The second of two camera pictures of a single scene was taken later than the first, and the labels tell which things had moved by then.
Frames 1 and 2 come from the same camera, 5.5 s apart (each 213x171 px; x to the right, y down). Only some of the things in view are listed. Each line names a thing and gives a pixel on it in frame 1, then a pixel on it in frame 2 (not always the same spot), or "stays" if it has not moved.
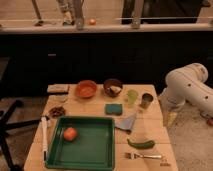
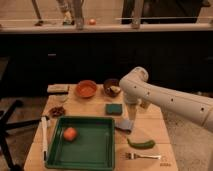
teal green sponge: x=116 y=109 stays
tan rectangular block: x=58 y=88 stays
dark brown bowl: x=112 y=87 stays
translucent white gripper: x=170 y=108 → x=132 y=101
